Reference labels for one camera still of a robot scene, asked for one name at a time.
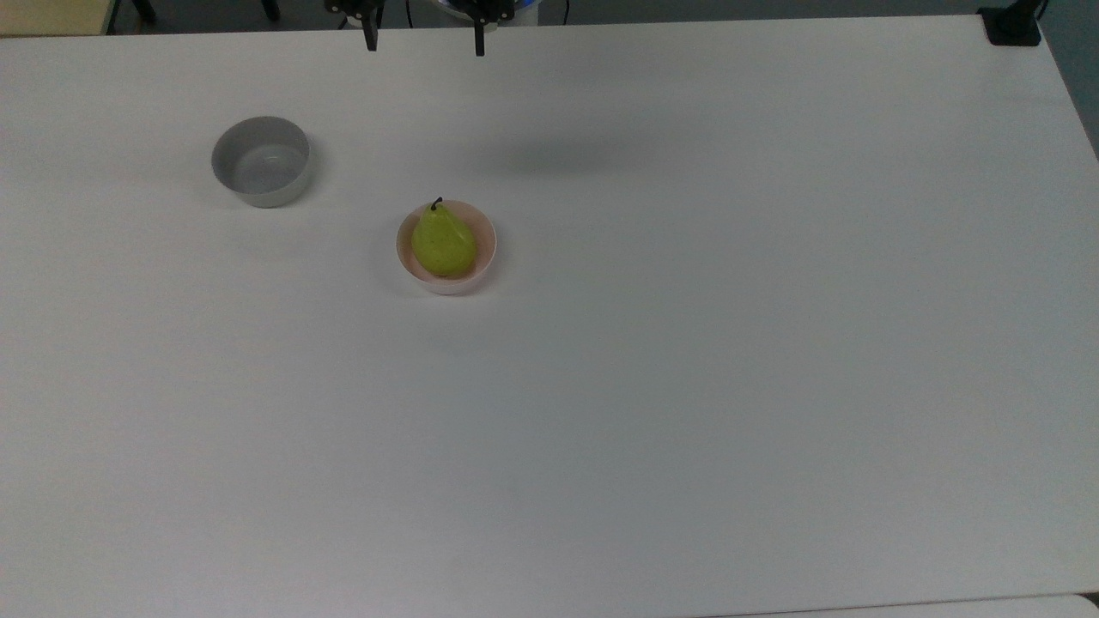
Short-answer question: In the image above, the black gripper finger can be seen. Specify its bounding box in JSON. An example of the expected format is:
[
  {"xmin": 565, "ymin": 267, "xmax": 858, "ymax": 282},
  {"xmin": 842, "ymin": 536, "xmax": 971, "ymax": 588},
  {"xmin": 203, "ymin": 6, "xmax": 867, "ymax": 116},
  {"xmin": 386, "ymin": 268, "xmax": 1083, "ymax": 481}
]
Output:
[
  {"xmin": 446, "ymin": 0, "xmax": 517, "ymax": 58},
  {"xmin": 324, "ymin": 0, "xmax": 385, "ymax": 52}
]

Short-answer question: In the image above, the green pear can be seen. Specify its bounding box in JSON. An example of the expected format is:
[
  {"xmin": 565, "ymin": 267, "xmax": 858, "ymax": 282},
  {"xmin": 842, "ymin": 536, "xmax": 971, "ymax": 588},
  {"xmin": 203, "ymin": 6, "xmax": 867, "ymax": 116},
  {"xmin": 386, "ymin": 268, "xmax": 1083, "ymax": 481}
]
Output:
[{"xmin": 411, "ymin": 197, "xmax": 478, "ymax": 277}]

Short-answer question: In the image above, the grey bowl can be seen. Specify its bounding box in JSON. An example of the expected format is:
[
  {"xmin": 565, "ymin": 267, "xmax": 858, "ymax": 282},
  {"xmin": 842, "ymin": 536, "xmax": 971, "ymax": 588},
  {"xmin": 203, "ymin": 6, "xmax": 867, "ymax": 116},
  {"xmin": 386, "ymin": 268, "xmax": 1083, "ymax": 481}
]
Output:
[{"xmin": 211, "ymin": 116, "xmax": 312, "ymax": 209}]

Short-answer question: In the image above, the pink bowl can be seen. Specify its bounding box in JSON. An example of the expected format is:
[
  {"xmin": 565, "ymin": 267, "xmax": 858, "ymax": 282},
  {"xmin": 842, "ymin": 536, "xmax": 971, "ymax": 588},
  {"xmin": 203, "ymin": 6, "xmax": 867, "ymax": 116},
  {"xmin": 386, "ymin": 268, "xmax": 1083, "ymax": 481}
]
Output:
[{"xmin": 396, "ymin": 200, "xmax": 498, "ymax": 296}]

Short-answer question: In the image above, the beige wooden furniture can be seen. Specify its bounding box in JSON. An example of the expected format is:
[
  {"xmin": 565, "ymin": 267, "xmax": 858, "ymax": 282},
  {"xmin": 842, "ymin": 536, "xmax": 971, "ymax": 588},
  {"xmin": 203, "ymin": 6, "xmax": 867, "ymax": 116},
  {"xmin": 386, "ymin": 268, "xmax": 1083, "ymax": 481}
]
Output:
[{"xmin": 0, "ymin": 0, "xmax": 119, "ymax": 37}]

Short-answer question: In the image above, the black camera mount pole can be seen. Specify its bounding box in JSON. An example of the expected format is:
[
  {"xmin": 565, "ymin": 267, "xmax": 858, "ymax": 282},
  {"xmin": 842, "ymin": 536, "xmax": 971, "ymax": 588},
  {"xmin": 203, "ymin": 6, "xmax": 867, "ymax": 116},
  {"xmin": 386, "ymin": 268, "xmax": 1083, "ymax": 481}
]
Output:
[{"xmin": 978, "ymin": 0, "xmax": 1050, "ymax": 47}]

